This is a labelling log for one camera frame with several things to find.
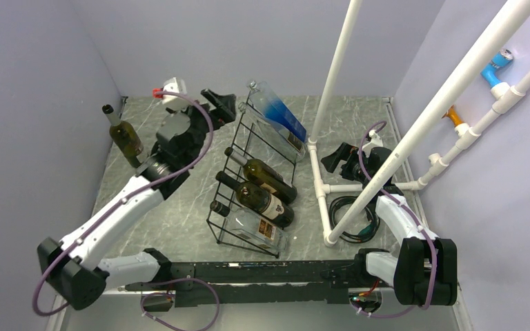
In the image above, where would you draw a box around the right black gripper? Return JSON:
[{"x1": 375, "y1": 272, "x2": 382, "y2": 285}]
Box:
[{"x1": 321, "y1": 142, "x2": 373, "y2": 184}]

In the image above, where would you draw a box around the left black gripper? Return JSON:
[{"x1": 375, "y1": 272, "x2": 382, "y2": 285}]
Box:
[{"x1": 166, "y1": 88, "x2": 235, "y2": 166}]

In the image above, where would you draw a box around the blue square glass bottle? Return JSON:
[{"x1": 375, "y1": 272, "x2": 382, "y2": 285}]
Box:
[{"x1": 247, "y1": 80, "x2": 306, "y2": 143}]

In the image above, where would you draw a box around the clear glass bottle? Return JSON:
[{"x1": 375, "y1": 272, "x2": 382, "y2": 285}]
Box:
[{"x1": 238, "y1": 102, "x2": 306, "y2": 163}]

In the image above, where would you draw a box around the dark labelled wine bottle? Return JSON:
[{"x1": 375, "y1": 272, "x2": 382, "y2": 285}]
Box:
[{"x1": 224, "y1": 147, "x2": 297, "y2": 204}]

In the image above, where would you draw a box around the dark green wine bottle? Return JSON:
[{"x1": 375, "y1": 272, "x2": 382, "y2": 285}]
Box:
[{"x1": 215, "y1": 171, "x2": 295, "y2": 228}]

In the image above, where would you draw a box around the clear square liquor bottle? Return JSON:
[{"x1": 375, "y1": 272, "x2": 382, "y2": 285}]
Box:
[{"x1": 210, "y1": 201, "x2": 288, "y2": 254}]

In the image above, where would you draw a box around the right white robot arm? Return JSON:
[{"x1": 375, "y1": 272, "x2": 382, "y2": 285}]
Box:
[{"x1": 352, "y1": 179, "x2": 458, "y2": 305}]

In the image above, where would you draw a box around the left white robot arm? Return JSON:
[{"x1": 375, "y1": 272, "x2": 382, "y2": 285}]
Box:
[{"x1": 32, "y1": 87, "x2": 237, "y2": 314}]

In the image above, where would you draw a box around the orange pipe fitting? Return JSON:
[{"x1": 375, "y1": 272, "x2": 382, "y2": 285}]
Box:
[{"x1": 442, "y1": 105, "x2": 464, "y2": 128}]

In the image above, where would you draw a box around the blue pipe fitting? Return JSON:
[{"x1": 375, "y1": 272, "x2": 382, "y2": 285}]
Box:
[{"x1": 480, "y1": 48, "x2": 513, "y2": 88}]

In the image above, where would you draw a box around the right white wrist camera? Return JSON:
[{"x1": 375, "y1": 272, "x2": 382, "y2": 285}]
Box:
[{"x1": 366, "y1": 130, "x2": 384, "y2": 150}]

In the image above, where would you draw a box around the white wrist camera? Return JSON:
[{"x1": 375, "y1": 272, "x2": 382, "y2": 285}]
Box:
[
  {"x1": 153, "y1": 77, "x2": 189, "y2": 112},
  {"x1": 366, "y1": 130, "x2": 384, "y2": 150}
]

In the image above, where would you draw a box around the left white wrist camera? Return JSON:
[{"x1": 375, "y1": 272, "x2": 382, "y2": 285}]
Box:
[{"x1": 153, "y1": 77, "x2": 189, "y2": 112}]

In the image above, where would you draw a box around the black coiled cable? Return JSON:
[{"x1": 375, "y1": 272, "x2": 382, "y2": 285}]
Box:
[{"x1": 328, "y1": 196, "x2": 382, "y2": 244}]

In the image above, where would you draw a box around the black wire wine rack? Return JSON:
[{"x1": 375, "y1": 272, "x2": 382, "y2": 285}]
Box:
[{"x1": 206, "y1": 112, "x2": 297, "y2": 258}]

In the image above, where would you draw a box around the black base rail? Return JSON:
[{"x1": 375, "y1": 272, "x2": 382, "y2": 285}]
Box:
[{"x1": 125, "y1": 260, "x2": 380, "y2": 308}]

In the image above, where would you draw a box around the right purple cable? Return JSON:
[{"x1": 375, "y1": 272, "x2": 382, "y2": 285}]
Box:
[{"x1": 349, "y1": 120, "x2": 439, "y2": 320}]

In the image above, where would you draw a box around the purple cable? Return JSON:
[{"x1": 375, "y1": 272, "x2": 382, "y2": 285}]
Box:
[
  {"x1": 32, "y1": 91, "x2": 220, "y2": 331},
  {"x1": 349, "y1": 120, "x2": 439, "y2": 320}
]

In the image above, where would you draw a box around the white PVC pipe frame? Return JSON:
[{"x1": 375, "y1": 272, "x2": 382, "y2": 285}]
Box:
[{"x1": 324, "y1": 0, "x2": 530, "y2": 247}]

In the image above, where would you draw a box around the aluminium frame rail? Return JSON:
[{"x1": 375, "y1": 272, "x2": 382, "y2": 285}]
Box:
[{"x1": 45, "y1": 285, "x2": 128, "y2": 331}]

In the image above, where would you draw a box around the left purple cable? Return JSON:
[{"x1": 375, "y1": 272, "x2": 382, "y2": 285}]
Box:
[{"x1": 32, "y1": 91, "x2": 220, "y2": 331}]

